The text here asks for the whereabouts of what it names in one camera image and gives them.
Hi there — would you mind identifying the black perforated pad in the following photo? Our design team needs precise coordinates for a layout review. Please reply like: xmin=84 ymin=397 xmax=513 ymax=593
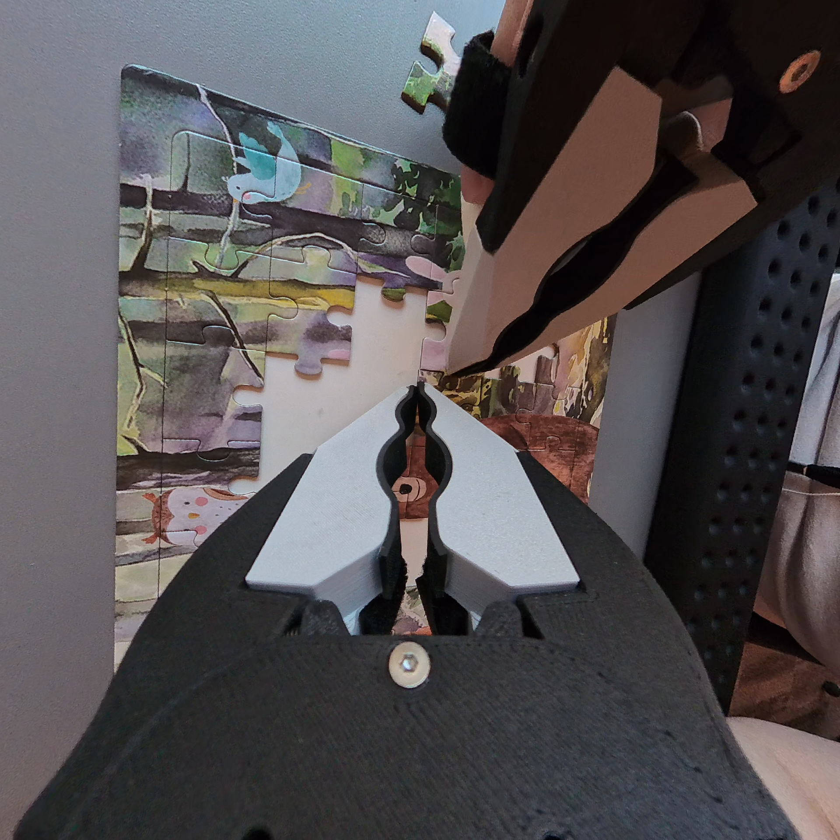
xmin=643 ymin=174 xmax=840 ymax=716

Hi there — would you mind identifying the black harness strap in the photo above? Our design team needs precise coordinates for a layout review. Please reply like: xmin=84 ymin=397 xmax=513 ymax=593
xmin=786 ymin=459 xmax=840 ymax=492

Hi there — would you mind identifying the grey desk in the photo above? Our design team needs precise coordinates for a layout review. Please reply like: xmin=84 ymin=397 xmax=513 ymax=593
xmin=0 ymin=0 xmax=703 ymax=840

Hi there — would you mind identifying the person's right hand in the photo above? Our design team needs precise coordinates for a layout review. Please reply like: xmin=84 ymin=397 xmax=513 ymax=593
xmin=461 ymin=0 xmax=546 ymax=206

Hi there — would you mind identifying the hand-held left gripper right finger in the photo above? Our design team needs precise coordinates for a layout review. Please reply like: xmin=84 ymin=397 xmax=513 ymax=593
xmin=420 ymin=382 xmax=581 ymax=636

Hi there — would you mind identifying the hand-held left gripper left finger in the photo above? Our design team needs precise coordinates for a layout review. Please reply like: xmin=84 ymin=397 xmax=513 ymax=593
xmin=245 ymin=385 xmax=421 ymax=636

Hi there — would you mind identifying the green purple pink jigsaw piece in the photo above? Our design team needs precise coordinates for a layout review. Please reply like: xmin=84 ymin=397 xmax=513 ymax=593
xmin=402 ymin=12 xmax=463 ymax=116

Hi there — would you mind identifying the person's left forearm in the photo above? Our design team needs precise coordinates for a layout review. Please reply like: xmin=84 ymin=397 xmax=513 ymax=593
xmin=725 ymin=715 xmax=840 ymax=840

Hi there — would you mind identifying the animal jigsaw puzzle board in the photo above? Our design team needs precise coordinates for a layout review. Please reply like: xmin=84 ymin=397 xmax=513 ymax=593
xmin=115 ymin=63 xmax=618 ymax=670

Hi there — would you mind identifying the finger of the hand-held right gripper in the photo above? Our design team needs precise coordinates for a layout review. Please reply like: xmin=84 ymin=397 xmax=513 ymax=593
xmin=453 ymin=154 xmax=757 ymax=378
xmin=448 ymin=64 xmax=662 ymax=376

